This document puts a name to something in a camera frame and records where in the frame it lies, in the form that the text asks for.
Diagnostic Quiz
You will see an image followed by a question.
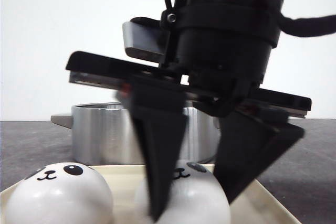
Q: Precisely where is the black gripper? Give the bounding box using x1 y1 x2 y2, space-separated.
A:
66 0 311 118

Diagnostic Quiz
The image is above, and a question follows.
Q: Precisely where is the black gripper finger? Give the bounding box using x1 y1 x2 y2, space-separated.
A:
214 110 305 203
130 77 187 221

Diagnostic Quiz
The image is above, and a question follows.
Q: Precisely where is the panda bun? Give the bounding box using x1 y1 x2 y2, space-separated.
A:
5 162 113 223
134 159 232 224

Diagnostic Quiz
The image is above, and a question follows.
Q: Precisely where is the stainless steel steamer pot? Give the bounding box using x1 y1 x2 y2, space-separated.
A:
50 102 221 165

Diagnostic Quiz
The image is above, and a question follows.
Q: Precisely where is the beige plastic tray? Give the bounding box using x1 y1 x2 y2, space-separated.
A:
1 165 297 223

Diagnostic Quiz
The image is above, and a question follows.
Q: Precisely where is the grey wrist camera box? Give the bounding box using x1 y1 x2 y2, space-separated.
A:
122 17 169 63

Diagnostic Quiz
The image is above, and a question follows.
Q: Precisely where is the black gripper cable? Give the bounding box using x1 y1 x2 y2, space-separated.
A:
278 11 336 37

